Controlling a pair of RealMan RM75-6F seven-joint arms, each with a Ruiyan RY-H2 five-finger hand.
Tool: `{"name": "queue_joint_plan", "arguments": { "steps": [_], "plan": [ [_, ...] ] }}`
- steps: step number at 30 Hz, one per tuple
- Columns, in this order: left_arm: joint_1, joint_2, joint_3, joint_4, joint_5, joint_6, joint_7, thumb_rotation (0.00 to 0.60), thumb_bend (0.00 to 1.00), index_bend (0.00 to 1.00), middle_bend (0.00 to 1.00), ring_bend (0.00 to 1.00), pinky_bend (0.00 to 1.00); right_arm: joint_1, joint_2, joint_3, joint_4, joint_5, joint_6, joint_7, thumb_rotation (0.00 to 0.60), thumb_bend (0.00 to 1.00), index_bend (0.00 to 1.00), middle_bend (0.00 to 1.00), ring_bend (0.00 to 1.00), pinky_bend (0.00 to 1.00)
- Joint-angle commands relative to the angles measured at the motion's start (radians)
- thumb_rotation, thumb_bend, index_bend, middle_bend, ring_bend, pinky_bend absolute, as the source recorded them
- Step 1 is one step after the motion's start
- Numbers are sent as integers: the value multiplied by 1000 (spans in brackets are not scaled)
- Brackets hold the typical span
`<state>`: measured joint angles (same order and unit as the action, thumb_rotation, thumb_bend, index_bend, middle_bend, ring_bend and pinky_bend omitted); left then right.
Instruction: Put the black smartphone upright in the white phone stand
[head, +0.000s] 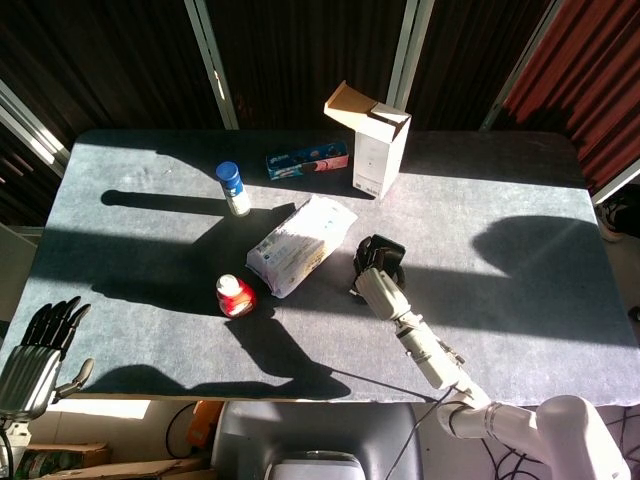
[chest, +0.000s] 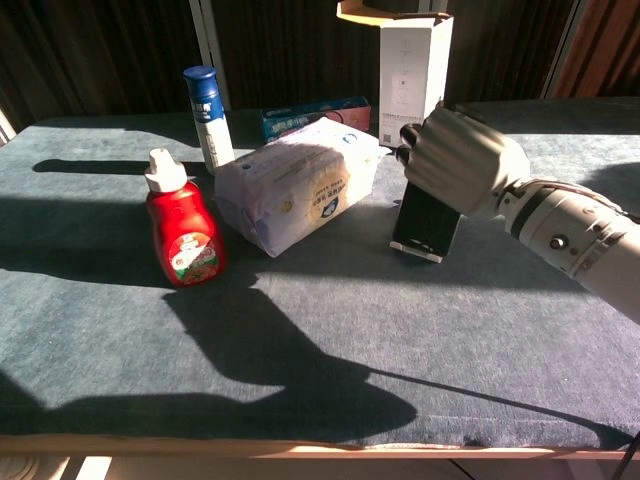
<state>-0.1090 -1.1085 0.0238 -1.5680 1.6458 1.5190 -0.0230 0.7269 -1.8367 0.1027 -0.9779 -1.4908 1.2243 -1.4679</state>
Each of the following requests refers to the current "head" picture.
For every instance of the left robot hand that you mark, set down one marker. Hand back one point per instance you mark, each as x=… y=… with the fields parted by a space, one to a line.
x=35 y=365

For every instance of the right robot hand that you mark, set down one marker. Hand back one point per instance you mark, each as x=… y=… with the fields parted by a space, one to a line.
x=382 y=292

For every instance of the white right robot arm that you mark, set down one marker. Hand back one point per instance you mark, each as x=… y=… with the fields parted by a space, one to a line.
x=500 y=415

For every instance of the blue-grey table cloth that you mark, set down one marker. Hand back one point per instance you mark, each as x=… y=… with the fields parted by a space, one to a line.
x=475 y=310

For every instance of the white paper tissue pack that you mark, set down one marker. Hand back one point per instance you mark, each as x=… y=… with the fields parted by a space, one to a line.
x=300 y=245

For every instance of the brown cardboard box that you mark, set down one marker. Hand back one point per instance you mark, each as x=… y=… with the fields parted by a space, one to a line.
x=65 y=457

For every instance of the tall open white carton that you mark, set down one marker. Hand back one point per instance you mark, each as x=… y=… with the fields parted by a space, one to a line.
x=375 y=155

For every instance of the flat brown cardboard sheet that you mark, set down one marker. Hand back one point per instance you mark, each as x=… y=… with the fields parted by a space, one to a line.
x=135 y=470

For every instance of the red ketchup squeeze bottle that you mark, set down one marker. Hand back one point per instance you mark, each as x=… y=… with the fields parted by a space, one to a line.
x=237 y=297

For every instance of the blue cookie box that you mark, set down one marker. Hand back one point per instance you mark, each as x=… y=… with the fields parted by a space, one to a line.
x=307 y=160

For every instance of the grey robot torso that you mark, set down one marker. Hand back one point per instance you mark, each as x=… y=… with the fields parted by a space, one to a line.
x=310 y=440

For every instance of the orange device under table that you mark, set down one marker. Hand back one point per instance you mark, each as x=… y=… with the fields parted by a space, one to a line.
x=205 y=420

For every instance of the white bottle blue cap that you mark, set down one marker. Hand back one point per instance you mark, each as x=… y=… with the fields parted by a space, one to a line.
x=235 y=190

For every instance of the black and white shoe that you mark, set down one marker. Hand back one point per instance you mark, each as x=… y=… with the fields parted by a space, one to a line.
x=620 y=215

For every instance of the red curtain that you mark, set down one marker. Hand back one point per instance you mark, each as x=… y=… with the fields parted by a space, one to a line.
x=585 y=90

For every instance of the white window frame rail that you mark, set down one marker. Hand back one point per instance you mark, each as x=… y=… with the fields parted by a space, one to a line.
x=30 y=130

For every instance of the white window frame post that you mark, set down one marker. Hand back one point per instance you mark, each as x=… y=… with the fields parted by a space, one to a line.
x=410 y=55
x=520 y=65
x=212 y=65

